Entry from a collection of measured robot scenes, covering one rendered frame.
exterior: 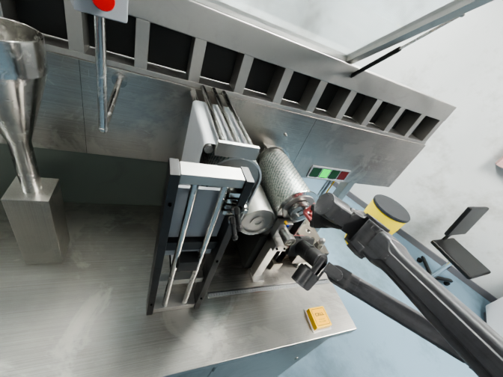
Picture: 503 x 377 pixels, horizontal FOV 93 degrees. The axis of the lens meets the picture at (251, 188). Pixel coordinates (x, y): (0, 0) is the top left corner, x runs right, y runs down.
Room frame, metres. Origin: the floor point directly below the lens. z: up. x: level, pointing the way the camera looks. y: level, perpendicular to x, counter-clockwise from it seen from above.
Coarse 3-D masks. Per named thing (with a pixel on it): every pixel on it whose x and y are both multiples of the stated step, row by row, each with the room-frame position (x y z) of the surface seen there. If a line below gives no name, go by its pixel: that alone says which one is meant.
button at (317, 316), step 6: (312, 312) 0.53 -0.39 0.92; (318, 312) 0.54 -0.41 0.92; (324, 312) 0.55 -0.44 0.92; (312, 318) 0.51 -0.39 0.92; (318, 318) 0.52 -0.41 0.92; (324, 318) 0.53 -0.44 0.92; (312, 324) 0.49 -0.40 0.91; (318, 324) 0.49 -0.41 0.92; (324, 324) 0.50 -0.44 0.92; (330, 324) 0.51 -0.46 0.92
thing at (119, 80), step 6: (114, 78) 0.63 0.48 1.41; (120, 78) 0.63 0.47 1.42; (114, 84) 0.63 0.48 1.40; (120, 84) 0.60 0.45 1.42; (126, 84) 0.64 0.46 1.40; (114, 90) 0.55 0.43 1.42; (114, 96) 0.52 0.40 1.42; (108, 102) 0.48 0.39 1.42; (114, 102) 0.50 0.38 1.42; (108, 108) 0.46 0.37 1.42; (114, 108) 0.48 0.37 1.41; (108, 114) 0.43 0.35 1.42; (108, 120) 0.42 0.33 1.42; (108, 126) 0.40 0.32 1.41; (102, 132) 0.38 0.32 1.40
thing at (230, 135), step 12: (204, 96) 0.68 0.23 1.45; (216, 96) 0.71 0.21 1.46; (204, 108) 0.63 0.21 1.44; (216, 108) 0.67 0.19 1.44; (228, 108) 0.71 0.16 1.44; (216, 120) 0.55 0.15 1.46; (228, 120) 0.58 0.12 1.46; (240, 120) 0.61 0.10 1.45; (216, 132) 0.50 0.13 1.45; (228, 132) 0.55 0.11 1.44; (240, 132) 0.57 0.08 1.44; (216, 144) 0.45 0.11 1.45; (228, 144) 0.46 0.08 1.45; (240, 144) 0.48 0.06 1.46; (252, 144) 0.51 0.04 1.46; (228, 156) 0.47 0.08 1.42; (240, 156) 0.48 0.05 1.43; (252, 156) 0.49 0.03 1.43
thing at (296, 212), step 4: (300, 200) 0.63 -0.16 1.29; (304, 200) 0.64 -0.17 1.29; (296, 204) 0.62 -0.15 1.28; (300, 204) 0.61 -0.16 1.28; (304, 204) 0.62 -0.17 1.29; (308, 204) 0.63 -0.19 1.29; (292, 208) 0.61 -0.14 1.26; (296, 208) 0.61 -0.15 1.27; (300, 208) 0.61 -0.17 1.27; (288, 212) 0.62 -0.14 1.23; (292, 212) 0.60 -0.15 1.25; (296, 212) 0.61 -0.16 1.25; (300, 212) 0.62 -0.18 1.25; (292, 216) 0.61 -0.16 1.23; (296, 216) 0.62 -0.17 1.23; (300, 216) 0.62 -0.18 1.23; (304, 216) 0.63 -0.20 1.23; (296, 220) 0.62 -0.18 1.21
